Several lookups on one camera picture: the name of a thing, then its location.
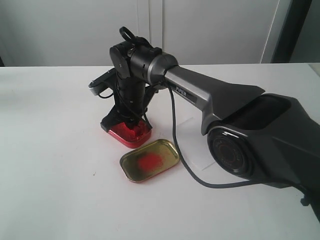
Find dark vertical post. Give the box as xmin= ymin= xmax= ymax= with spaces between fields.
xmin=271 ymin=0 xmax=320 ymax=64

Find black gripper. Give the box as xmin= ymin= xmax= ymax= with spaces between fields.
xmin=100 ymin=77 xmax=160 ymax=133

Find gold tin lid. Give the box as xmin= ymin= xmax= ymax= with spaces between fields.
xmin=119 ymin=139 xmax=180 ymax=183

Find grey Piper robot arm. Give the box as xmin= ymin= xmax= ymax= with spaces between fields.
xmin=106 ymin=41 xmax=320 ymax=199

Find white cabinet doors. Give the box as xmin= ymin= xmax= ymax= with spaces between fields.
xmin=0 ymin=0 xmax=292 ymax=67

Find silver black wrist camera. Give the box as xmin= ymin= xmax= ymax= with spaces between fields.
xmin=88 ymin=68 xmax=117 ymax=96

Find red ink pad tin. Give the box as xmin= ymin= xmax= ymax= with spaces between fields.
xmin=107 ymin=121 xmax=152 ymax=149

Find white paper sheet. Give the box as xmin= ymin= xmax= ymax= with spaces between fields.
xmin=176 ymin=117 xmax=216 ymax=172

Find red plastic stamp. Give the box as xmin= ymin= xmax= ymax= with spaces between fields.
xmin=126 ymin=125 xmax=141 ymax=141

